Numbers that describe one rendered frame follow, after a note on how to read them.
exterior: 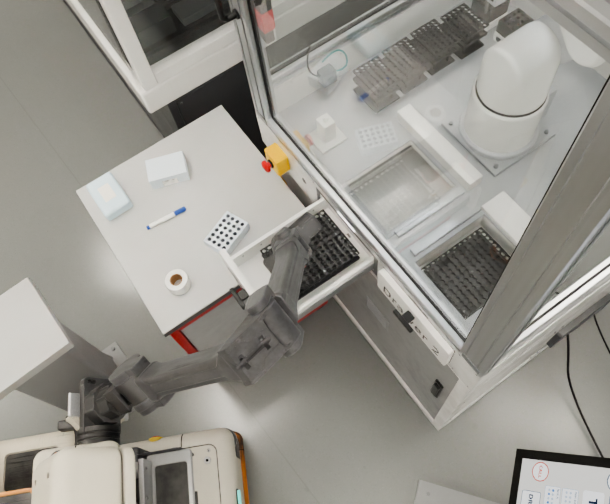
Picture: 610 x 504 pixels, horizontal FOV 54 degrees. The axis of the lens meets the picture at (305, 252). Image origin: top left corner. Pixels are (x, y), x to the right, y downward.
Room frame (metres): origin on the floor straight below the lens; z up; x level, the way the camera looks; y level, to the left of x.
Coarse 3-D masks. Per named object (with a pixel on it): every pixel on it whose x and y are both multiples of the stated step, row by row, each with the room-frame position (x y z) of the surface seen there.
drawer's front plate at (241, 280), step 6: (222, 252) 0.76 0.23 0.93; (222, 258) 0.77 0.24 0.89; (228, 258) 0.74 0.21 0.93; (228, 264) 0.72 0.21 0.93; (234, 264) 0.72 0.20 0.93; (234, 270) 0.70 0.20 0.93; (234, 276) 0.71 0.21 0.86; (240, 276) 0.68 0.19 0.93; (240, 282) 0.67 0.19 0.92; (246, 282) 0.66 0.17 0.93; (246, 288) 0.64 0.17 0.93; (252, 288) 0.64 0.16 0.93
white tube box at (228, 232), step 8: (224, 216) 0.95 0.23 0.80; (232, 216) 0.95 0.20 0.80; (216, 224) 0.93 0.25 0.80; (224, 224) 0.93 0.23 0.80; (232, 224) 0.92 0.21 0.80; (240, 224) 0.92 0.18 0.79; (248, 224) 0.91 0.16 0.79; (216, 232) 0.90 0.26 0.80; (224, 232) 0.90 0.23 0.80; (232, 232) 0.89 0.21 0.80; (240, 232) 0.89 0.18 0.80; (208, 240) 0.89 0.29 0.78; (216, 240) 0.87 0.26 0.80; (224, 240) 0.88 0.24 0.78; (232, 240) 0.86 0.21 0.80; (240, 240) 0.88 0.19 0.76; (216, 248) 0.85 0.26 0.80; (224, 248) 0.85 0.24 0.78; (232, 248) 0.85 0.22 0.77
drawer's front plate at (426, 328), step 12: (384, 276) 0.60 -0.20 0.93; (396, 288) 0.56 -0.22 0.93; (396, 300) 0.54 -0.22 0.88; (408, 300) 0.52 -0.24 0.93; (420, 312) 0.48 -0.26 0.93; (420, 324) 0.46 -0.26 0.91; (420, 336) 0.45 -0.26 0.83; (432, 336) 0.42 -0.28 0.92; (432, 348) 0.40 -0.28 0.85; (444, 348) 0.38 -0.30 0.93; (444, 360) 0.36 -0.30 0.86
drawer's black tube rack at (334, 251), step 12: (324, 216) 0.85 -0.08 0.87; (324, 228) 0.79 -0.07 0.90; (336, 228) 0.78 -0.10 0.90; (312, 240) 0.78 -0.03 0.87; (324, 240) 0.75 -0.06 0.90; (336, 240) 0.75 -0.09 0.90; (348, 240) 0.74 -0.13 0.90; (312, 252) 0.72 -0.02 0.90; (324, 252) 0.73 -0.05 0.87; (336, 252) 0.71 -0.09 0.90; (348, 252) 0.72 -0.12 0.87; (312, 264) 0.70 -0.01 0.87; (324, 264) 0.69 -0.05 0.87; (336, 264) 0.67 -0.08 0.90; (348, 264) 0.68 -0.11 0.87; (312, 276) 0.65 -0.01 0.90; (324, 276) 0.64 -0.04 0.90; (300, 288) 0.63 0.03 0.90; (312, 288) 0.63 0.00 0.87
